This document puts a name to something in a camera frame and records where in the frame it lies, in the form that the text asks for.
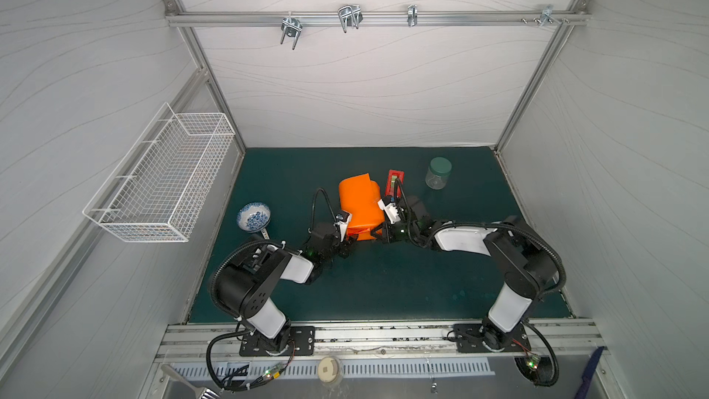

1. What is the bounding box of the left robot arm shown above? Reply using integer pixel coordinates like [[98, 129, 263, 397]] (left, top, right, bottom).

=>
[[210, 223, 360, 348]]

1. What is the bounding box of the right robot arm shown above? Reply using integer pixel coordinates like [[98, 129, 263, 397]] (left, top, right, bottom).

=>
[[371, 196, 567, 352]]

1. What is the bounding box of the green table mat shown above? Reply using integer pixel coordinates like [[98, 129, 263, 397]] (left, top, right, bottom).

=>
[[187, 146, 572, 323]]

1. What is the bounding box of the red tape dispenser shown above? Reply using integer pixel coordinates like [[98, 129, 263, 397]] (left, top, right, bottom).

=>
[[385, 169, 404, 198]]

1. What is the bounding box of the glass jar green lid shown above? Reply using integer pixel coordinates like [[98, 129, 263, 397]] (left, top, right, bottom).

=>
[[426, 156, 452, 190]]

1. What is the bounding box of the blue white ceramic spoon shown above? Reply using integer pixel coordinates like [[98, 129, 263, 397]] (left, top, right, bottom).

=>
[[236, 201, 271, 239]]

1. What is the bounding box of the round white puck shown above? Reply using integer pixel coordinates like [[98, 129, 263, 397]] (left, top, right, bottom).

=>
[[317, 356, 343, 388]]

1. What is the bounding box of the small metal hook clamp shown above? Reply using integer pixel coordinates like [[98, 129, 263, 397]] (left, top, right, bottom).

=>
[[407, 5, 418, 28]]

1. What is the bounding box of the metal U-bolt clamp middle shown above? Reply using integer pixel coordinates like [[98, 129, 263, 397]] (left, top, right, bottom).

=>
[[337, 4, 363, 33]]

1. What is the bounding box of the metal u-bolt clamp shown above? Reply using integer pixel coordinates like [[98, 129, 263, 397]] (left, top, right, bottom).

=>
[[337, 4, 363, 33], [280, 17, 303, 50]]

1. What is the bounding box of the metal U-bolt clamp left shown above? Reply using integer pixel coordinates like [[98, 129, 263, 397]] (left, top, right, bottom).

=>
[[280, 17, 303, 50]]

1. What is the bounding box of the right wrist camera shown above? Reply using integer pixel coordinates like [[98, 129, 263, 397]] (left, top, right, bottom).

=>
[[378, 199, 401, 225]]

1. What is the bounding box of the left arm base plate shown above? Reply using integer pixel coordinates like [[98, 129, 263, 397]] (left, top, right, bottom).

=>
[[239, 323, 315, 357]]

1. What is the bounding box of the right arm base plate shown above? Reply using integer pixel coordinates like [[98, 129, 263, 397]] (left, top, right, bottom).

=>
[[445, 323, 531, 354]]

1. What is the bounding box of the white slotted cable duct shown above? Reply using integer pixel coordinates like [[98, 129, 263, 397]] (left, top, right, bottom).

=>
[[171, 357, 496, 382]]

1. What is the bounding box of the white wire basket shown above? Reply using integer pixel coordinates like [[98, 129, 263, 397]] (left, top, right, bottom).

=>
[[82, 103, 236, 243]]

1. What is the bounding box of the blue handled tool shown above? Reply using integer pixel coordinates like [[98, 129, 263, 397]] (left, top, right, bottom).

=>
[[574, 347, 607, 399]]

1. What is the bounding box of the metal bracket clamp right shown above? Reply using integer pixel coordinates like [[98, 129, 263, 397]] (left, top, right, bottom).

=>
[[520, 5, 571, 28]]

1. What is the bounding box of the aluminium crossbar rail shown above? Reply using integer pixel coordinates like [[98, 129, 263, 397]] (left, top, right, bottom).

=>
[[166, 8, 592, 28]]

